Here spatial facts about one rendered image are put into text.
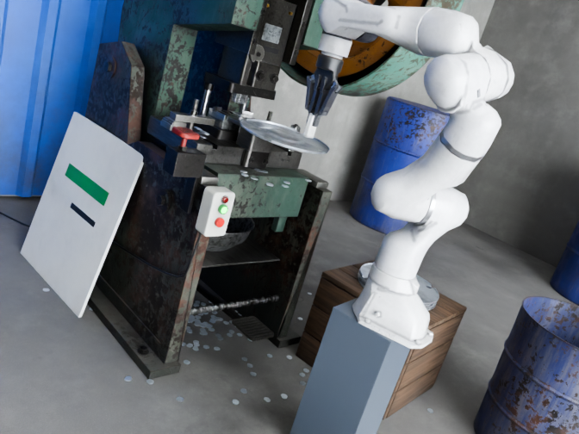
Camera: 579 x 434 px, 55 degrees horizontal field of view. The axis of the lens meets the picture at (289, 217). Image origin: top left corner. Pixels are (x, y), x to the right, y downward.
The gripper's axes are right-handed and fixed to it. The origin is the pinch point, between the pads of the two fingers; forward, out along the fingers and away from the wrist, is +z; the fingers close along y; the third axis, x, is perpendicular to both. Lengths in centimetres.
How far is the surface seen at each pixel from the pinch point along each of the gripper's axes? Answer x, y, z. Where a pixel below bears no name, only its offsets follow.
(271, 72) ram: 1.1, -24.7, -10.3
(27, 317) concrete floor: -55, -47, 85
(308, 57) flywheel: 32, -43, -18
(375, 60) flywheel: 32.7, -11.6, -22.9
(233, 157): -8.1, -21.4, 17.6
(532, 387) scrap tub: 53, 70, 56
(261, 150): -0.2, -18.4, 13.7
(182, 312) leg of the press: -25, -7, 63
